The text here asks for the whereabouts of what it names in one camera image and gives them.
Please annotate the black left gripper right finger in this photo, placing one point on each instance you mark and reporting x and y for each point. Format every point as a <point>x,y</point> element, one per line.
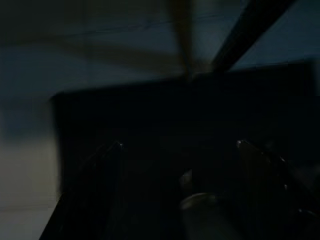
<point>265,195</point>

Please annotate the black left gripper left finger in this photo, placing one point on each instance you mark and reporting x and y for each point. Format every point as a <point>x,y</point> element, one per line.
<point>100,195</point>

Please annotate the black floor mat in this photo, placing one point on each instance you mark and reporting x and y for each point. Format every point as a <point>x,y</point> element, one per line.
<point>150,112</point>

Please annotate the dark brown wooden table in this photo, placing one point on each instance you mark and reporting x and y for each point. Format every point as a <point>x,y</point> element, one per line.
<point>250,32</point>

